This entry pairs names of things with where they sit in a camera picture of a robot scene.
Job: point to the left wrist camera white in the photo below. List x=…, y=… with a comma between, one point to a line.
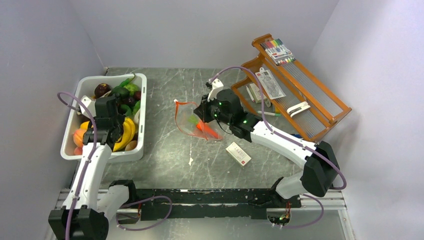
x=88, y=106

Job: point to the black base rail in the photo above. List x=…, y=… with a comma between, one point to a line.
x=216, y=203

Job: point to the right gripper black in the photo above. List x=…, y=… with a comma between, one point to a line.
x=202, y=110

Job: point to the yellow banana bunch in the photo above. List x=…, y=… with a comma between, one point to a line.
x=129, y=130

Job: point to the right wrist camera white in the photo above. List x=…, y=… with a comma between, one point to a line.
x=216, y=87

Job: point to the light green bumpy fruit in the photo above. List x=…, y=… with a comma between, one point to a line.
x=132, y=88

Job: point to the dark purple mangosteen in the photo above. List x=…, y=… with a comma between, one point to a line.
x=101, y=90

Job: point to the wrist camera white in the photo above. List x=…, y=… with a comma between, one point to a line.
x=88, y=106
x=216, y=87

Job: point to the peach fruit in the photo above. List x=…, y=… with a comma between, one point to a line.
x=78, y=136

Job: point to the white stapler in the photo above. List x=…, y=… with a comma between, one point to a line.
x=298, y=108

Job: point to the green white marker pen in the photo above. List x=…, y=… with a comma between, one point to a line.
x=265, y=113

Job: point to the orange wooden rack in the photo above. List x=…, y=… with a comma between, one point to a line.
x=300, y=85

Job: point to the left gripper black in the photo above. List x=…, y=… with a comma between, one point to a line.
x=120, y=118

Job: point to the green chili pepper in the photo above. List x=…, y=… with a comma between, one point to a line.
x=127, y=81

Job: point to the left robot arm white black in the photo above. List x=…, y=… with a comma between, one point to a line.
x=83, y=216

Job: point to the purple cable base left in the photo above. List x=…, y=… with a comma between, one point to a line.
x=144, y=211

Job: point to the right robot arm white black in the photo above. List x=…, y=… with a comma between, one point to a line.
x=317, y=161

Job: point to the packaged card on rack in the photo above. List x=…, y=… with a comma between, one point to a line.
x=270, y=84

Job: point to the white cardboard box red logo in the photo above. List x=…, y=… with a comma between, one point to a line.
x=238, y=154

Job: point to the clear zip bag orange zipper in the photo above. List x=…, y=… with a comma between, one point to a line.
x=186, y=120

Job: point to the white eraser box on rack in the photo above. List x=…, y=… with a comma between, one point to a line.
x=254, y=93

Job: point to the green avocado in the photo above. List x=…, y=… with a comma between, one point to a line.
x=122, y=92

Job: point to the pack of coloured markers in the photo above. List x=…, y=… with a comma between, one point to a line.
x=278, y=52

